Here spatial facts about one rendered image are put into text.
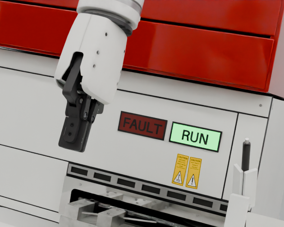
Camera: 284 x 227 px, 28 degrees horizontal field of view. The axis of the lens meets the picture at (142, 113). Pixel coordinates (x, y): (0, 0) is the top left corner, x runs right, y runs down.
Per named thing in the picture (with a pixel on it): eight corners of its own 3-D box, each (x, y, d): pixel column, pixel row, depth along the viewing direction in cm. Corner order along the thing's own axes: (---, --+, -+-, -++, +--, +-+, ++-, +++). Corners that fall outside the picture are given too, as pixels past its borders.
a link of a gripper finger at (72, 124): (73, 97, 74) (59, 147, 73) (62, 91, 71) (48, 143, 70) (94, 102, 73) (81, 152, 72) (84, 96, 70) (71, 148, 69)
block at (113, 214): (111, 219, 128) (113, 206, 128) (124, 223, 127) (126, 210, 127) (95, 225, 121) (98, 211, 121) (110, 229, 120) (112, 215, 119)
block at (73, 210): (80, 211, 131) (82, 198, 131) (93, 214, 130) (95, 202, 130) (63, 216, 124) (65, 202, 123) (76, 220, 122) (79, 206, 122)
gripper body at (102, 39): (97, 27, 82) (76, 101, 80) (66, -2, 72) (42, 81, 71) (144, 34, 79) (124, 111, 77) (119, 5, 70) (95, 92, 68)
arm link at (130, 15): (96, 11, 82) (91, 31, 81) (71, -15, 73) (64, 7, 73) (150, 19, 79) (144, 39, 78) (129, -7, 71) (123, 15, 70)
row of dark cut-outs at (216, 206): (68, 173, 139) (70, 163, 139) (243, 218, 124) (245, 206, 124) (67, 173, 138) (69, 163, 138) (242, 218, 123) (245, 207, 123)
